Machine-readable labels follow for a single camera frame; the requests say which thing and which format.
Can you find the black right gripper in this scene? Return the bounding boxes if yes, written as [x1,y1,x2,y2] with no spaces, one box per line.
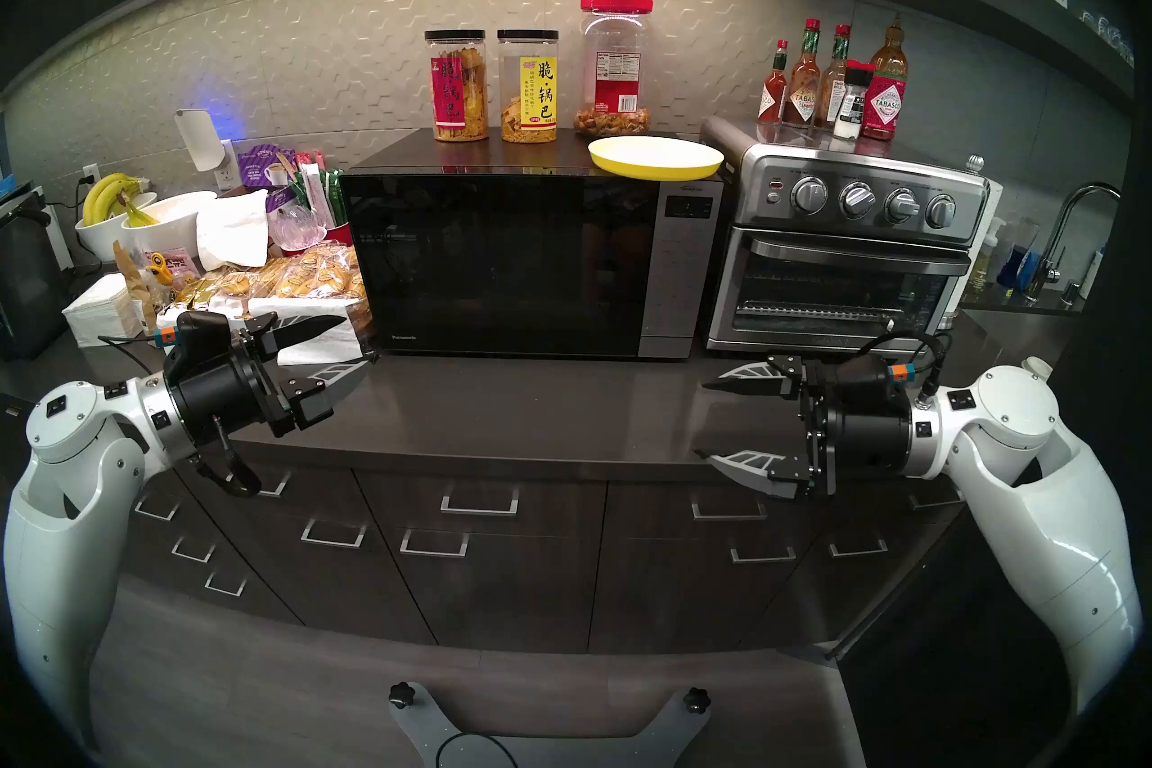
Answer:
[695,355,914,499]

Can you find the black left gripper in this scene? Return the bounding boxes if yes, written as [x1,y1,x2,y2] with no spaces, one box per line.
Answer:
[167,313,381,454]

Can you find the black silver microwave oven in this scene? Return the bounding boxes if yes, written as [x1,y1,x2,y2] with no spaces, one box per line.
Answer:
[346,127,726,362]

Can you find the yellow plate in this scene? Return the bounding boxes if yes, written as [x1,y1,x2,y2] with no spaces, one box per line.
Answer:
[589,136,725,180]

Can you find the white box of packaged cakes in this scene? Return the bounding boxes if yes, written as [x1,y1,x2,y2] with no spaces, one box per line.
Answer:
[157,240,377,368]

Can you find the silver toaster oven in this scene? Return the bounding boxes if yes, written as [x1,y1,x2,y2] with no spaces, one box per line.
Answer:
[700,115,991,358]

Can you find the white stick packets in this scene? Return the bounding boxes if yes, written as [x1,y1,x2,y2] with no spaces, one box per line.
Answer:
[292,150,334,227]

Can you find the pink snack bag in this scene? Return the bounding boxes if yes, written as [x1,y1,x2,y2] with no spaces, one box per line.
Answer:
[144,246,201,290]

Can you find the brown paper packet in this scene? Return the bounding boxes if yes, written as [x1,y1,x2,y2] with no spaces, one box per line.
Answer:
[112,240,161,344]

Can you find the large white bowl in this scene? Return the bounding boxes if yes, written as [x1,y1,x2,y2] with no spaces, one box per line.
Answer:
[120,190,219,272]

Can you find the purple snack packet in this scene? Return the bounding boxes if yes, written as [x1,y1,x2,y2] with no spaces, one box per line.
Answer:
[237,144,298,191]

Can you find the white napkin stack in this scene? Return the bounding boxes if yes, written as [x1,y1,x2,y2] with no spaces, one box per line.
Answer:
[61,273,145,349]

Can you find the small white bowl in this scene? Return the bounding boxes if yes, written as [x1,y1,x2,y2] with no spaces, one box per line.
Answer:
[74,190,158,263]

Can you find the yellow banana bunch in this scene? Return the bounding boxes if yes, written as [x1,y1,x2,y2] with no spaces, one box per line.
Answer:
[81,172,161,229]

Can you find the clear soap bottle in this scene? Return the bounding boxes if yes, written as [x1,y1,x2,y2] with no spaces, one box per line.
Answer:
[967,222,1007,295]

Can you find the dark lower drawer cabinet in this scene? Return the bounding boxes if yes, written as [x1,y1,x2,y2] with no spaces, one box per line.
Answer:
[117,442,973,659]

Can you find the snack jar red label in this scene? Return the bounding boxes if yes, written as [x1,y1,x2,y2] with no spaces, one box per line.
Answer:
[425,29,490,143]

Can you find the chrome sink faucet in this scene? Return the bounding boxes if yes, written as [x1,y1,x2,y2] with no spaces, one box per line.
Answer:
[1026,183,1122,304]

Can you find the small red Tabasco bottle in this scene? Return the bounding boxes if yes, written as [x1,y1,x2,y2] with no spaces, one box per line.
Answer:
[758,40,791,126]

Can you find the pepper shaker red cap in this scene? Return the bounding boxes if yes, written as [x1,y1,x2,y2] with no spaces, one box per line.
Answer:
[832,60,876,140]

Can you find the tall Tabasco sauce bottle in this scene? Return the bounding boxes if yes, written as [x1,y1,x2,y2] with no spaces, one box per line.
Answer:
[783,18,823,128]

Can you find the slim green-neck sauce bottle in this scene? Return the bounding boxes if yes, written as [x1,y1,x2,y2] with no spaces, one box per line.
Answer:
[814,24,852,130]

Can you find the large Tabasco bottle diamond label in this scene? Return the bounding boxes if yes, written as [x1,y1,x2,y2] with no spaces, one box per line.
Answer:
[862,15,909,141]

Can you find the snack jar yellow label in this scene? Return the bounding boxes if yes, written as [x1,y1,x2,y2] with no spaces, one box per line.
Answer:
[497,29,560,144]

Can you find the large clear jar red lid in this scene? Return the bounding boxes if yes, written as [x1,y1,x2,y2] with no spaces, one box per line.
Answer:
[576,0,654,137]

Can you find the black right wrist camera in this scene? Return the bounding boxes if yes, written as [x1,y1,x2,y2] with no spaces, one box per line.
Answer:
[832,352,914,407]

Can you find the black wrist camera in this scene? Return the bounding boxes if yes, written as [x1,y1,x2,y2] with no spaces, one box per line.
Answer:
[148,311,237,385]
[832,352,914,407]

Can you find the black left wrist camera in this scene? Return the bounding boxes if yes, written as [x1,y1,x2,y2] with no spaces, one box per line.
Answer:
[148,311,237,385]

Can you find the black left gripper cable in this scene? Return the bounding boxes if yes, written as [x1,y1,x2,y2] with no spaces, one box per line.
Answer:
[191,413,264,499]

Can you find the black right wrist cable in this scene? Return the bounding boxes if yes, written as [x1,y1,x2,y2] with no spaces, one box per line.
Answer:
[855,330,953,407]

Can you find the white plug-in wall device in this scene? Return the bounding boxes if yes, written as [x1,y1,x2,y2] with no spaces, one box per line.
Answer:
[174,109,237,191]

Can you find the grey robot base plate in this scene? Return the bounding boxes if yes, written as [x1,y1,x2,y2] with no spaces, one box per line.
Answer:
[389,683,712,768]

